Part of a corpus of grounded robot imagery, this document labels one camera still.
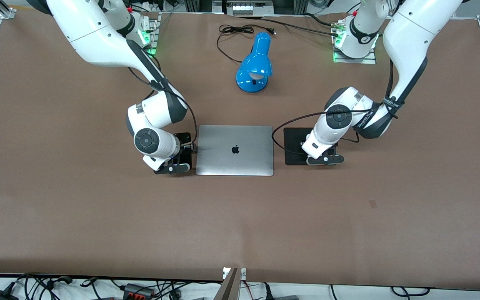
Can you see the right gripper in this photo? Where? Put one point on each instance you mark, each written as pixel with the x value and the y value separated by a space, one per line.
pixel 185 149

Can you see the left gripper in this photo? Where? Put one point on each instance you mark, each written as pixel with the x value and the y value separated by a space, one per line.
pixel 295 146

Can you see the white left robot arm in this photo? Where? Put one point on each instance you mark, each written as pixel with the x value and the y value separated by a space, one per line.
pixel 406 33

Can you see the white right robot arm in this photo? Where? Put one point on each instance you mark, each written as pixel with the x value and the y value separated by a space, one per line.
pixel 94 37

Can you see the black mouse pad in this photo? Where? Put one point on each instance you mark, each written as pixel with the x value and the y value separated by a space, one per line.
pixel 294 146

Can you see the silver laptop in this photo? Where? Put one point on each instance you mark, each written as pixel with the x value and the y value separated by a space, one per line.
pixel 223 150

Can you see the blue desk lamp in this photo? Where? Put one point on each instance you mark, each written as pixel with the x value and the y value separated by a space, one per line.
pixel 254 62

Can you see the black box with red terminals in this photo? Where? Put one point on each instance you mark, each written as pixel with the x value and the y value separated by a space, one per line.
pixel 138 291

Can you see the grey power strip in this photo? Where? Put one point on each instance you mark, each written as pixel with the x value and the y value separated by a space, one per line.
pixel 243 8

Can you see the black power adapter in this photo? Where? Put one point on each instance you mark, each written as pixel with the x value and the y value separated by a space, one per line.
pixel 0 296

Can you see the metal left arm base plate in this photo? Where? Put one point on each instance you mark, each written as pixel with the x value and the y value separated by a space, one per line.
pixel 365 60

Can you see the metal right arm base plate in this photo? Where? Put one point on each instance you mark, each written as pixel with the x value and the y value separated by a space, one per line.
pixel 153 41

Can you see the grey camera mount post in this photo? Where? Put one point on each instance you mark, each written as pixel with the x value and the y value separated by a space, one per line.
pixel 231 287

